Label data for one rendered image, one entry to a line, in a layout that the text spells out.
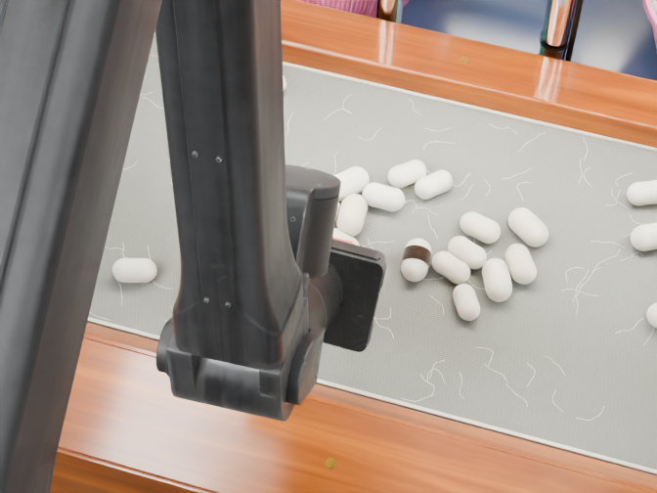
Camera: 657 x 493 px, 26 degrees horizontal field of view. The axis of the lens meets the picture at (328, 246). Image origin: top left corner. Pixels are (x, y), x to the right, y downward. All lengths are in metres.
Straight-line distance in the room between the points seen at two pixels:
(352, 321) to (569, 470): 0.20
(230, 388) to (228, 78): 0.23
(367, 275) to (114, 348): 0.23
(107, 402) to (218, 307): 0.33
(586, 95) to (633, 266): 0.16
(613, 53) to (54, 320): 1.01
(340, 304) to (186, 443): 0.17
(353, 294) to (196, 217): 0.28
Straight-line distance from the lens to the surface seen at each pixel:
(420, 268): 1.12
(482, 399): 1.09
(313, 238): 0.86
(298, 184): 0.85
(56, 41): 0.45
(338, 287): 0.95
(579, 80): 1.25
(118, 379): 1.08
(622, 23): 1.43
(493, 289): 1.12
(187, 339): 0.78
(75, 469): 1.08
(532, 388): 1.10
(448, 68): 1.24
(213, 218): 0.70
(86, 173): 0.45
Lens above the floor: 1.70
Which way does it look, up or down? 56 degrees down
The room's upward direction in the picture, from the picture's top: straight up
